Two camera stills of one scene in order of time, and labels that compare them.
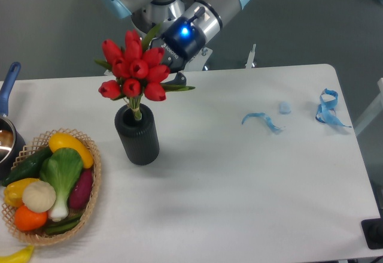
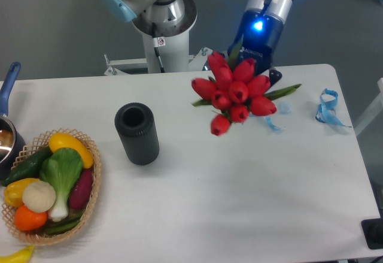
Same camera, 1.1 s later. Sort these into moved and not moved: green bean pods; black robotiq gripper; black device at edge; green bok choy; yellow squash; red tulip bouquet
Moved: black robotiq gripper; red tulip bouquet
Not moved: green bean pods; green bok choy; yellow squash; black device at edge
